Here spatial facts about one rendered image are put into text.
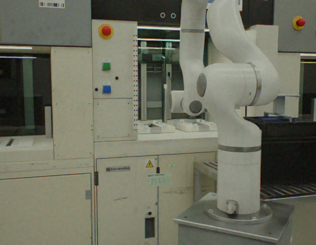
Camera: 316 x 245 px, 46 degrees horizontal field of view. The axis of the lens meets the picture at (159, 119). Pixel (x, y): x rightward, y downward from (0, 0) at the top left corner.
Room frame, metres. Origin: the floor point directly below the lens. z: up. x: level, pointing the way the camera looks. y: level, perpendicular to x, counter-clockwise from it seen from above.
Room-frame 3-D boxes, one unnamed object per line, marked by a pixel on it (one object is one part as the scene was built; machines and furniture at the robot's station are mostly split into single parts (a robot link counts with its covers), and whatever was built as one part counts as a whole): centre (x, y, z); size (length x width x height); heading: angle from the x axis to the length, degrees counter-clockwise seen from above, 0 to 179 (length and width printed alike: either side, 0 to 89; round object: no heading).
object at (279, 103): (1.47, -0.47, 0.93); 0.24 x 0.20 x 0.32; 9
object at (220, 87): (1.03, -0.20, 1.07); 0.19 x 0.12 x 0.24; 107
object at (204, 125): (2.07, -0.21, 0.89); 0.22 x 0.21 x 0.04; 17
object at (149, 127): (1.99, 0.05, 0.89); 0.22 x 0.21 x 0.04; 17
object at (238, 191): (1.04, -0.23, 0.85); 0.19 x 0.19 x 0.18
